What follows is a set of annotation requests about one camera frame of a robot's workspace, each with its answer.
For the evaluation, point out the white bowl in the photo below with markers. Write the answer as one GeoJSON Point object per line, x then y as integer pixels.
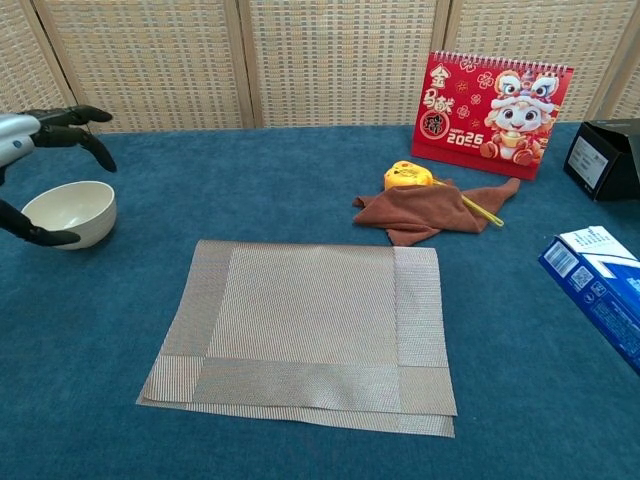
{"type": "Point", "coordinates": [75, 207]}

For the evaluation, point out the woven bamboo folding screen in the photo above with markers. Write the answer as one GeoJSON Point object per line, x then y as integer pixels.
{"type": "Point", "coordinates": [325, 60]}

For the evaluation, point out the black cardboard box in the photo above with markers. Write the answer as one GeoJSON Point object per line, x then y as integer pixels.
{"type": "Point", "coordinates": [605, 160]}

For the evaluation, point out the brown cloth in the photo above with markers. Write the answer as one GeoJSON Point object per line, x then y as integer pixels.
{"type": "Point", "coordinates": [415, 212]}

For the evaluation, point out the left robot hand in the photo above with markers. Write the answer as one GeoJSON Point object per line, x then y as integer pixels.
{"type": "Point", "coordinates": [20, 135]}

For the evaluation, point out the blue felt table cover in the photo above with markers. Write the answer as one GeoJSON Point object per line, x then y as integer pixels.
{"type": "Point", "coordinates": [250, 190]}

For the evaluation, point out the blue and white carton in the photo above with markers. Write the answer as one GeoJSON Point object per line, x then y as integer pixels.
{"type": "Point", "coordinates": [600, 290]}

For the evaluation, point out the beige woven placemat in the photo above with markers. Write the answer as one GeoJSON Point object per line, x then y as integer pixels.
{"type": "Point", "coordinates": [310, 325]}

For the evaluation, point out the red desk calendar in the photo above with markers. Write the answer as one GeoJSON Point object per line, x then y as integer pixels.
{"type": "Point", "coordinates": [475, 115]}

